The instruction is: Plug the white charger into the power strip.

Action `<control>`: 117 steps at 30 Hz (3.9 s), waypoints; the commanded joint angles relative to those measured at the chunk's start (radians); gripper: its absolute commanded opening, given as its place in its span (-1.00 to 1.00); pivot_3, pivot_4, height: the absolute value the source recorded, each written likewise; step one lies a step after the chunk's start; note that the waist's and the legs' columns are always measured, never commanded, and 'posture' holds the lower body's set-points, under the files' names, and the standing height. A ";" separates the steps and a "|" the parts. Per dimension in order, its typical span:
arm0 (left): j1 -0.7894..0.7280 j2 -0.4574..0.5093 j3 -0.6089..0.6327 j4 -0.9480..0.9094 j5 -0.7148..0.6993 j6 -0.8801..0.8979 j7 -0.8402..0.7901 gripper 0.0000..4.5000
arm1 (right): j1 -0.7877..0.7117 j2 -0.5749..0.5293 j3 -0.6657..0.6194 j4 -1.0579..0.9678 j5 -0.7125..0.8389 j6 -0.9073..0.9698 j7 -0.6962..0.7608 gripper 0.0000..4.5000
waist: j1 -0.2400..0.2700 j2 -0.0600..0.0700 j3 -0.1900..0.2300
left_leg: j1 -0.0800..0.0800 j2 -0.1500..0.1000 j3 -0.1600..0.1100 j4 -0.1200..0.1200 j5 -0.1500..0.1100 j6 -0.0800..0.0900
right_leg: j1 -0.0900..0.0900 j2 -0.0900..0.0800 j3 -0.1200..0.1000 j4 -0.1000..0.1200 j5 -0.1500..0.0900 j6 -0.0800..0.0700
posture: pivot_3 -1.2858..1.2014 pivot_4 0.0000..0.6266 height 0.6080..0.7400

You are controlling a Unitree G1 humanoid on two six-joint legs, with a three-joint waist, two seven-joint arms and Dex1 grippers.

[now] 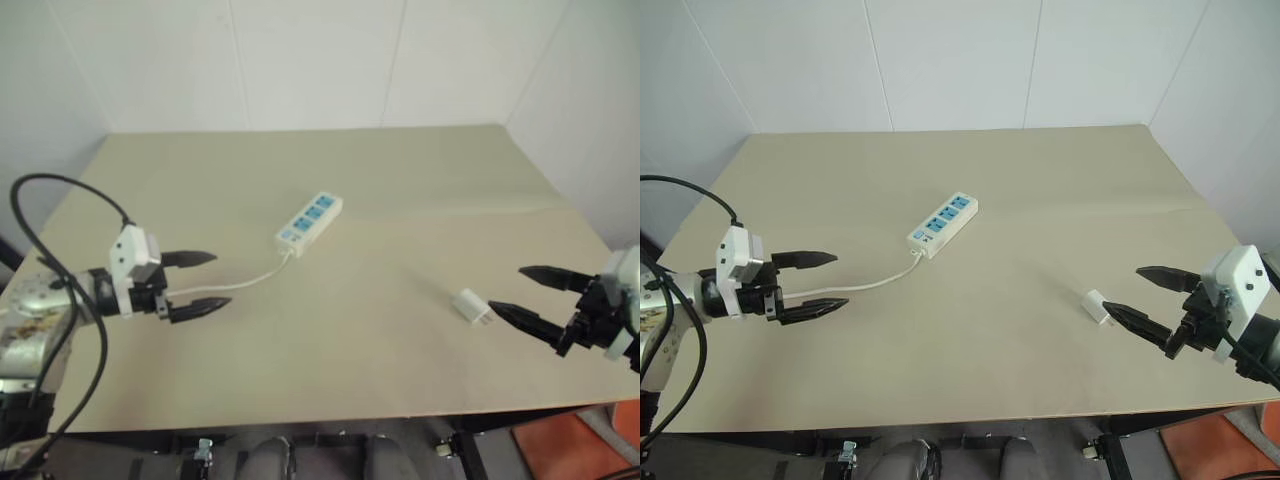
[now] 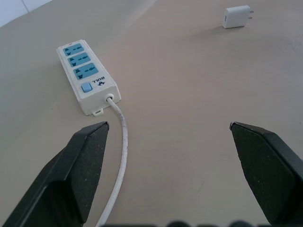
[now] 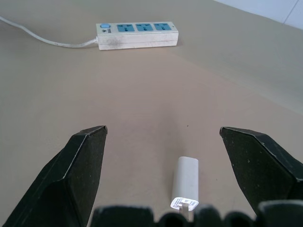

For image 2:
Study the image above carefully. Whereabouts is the white power strip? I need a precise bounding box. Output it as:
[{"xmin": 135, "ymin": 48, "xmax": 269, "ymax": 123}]
[{"xmin": 56, "ymin": 40, "xmax": 122, "ymax": 117}]

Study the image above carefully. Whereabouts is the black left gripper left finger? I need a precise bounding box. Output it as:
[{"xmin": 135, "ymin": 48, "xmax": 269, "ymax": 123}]
[{"xmin": 0, "ymin": 121, "xmax": 110, "ymax": 227}]

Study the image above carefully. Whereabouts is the white power cord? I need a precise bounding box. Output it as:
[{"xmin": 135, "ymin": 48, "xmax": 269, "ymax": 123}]
[{"xmin": 94, "ymin": 94, "xmax": 129, "ymax": 227}]

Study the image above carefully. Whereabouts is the white charger plug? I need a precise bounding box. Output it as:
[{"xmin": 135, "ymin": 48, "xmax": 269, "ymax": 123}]
[{"xmin": 222, "ymin": 6, "xmax": 255, "ymax": 29}]

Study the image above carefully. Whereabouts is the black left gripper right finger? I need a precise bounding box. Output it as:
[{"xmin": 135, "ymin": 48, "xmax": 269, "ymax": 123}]
[{"xmin": 229, "ymin": 121, "xmax": 303, "ymax": 227}]

